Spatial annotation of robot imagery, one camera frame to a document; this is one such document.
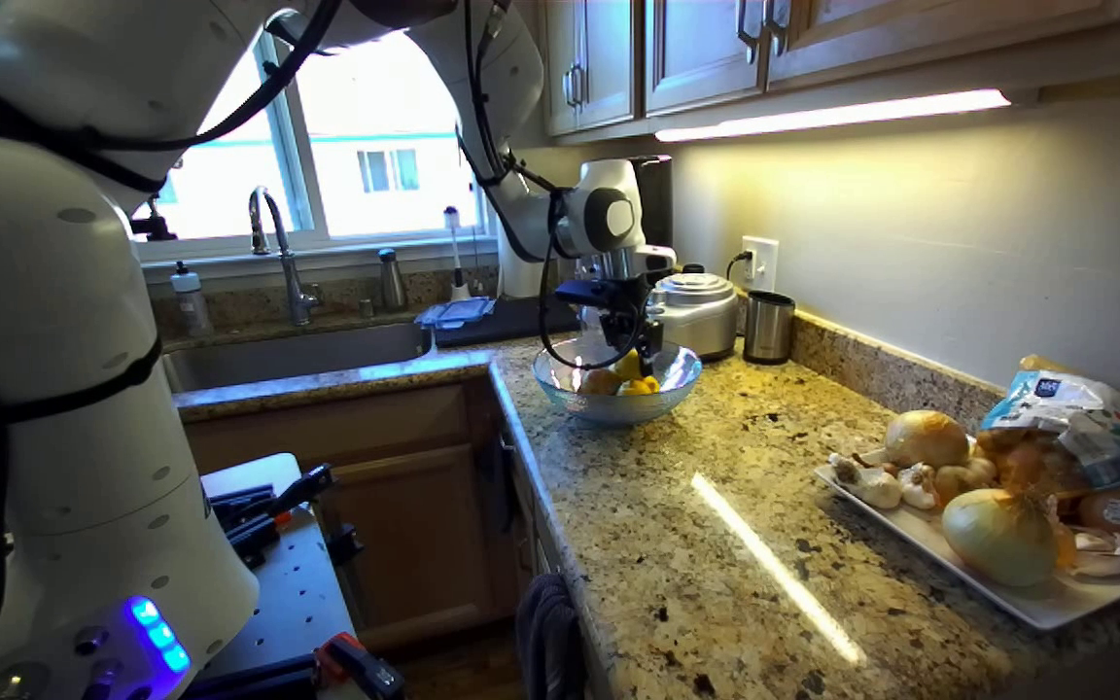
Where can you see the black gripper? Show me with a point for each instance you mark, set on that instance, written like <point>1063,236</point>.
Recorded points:
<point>624,297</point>

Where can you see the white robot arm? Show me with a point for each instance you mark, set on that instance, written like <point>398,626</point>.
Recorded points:
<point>494,77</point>

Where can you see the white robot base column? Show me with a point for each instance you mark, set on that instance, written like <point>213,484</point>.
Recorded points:
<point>115,572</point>

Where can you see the green glass bowl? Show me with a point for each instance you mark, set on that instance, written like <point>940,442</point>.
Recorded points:
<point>679,376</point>

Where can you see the steel cup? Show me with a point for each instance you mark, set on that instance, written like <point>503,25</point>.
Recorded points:
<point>768,329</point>

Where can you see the right upper wooden cabinet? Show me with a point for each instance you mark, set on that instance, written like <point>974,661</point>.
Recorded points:
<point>624,58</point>

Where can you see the chrome kitchen faucet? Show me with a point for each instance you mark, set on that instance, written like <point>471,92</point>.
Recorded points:
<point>271,240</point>

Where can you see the yellow onion back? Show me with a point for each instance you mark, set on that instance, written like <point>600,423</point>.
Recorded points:
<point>926,438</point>

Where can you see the yellow onion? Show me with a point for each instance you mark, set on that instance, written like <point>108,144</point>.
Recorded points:
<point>926,438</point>
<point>1000,537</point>

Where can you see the dark hanging towel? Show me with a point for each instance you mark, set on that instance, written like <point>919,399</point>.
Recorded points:
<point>551,643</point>

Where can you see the under cabinet light strip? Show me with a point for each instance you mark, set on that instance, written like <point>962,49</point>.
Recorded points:
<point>924,105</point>

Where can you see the soap dispenser bottle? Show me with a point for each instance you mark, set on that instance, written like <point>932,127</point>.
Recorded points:
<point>193,302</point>

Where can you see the yellow onion front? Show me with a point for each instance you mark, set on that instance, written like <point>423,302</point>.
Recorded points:
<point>1000,537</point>

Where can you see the blue white plastic bag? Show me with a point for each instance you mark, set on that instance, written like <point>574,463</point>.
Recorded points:
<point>1080,411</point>

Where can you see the white rectangular plate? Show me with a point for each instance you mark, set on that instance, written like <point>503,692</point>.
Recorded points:
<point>1051,609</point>

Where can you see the white wall outlet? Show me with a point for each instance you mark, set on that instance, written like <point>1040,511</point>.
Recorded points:
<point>760,261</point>

